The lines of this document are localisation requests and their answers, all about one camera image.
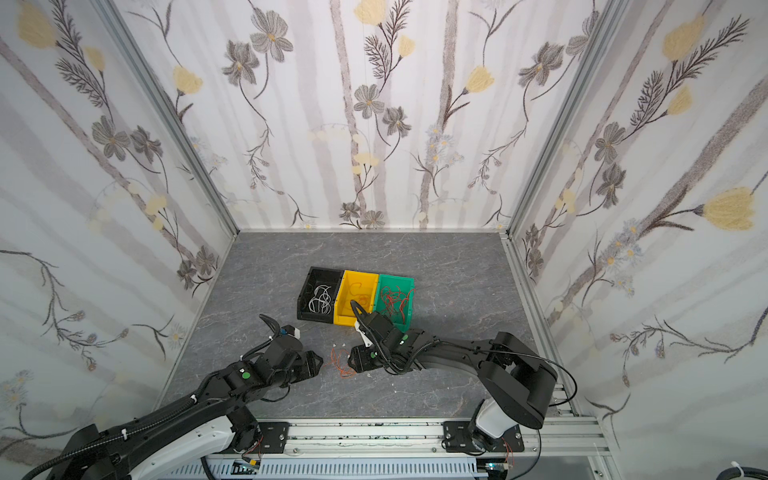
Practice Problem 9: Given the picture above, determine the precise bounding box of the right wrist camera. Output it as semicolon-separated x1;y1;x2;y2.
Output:
354;321;373;348

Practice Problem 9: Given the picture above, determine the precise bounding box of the green plastic bin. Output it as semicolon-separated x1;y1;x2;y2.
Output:
373;274;415;332

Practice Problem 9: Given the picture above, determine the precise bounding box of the black plastic bin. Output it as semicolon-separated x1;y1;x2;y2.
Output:
296;267;344;324

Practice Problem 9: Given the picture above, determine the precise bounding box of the white cable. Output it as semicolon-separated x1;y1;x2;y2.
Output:
307;284;337;316

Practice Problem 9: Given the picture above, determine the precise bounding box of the yellow plastic bin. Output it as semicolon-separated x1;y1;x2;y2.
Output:
333;270;379;327

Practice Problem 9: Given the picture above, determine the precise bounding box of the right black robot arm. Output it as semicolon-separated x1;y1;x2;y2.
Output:
348;300;559;456

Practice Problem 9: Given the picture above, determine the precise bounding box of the white slotted cable duct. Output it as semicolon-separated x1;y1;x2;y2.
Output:
155;458;481;480

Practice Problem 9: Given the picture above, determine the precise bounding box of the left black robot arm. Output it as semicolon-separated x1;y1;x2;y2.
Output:
25;315;323;479

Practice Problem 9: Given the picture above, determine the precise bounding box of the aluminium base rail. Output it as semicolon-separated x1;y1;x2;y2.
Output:
246;417;610;459

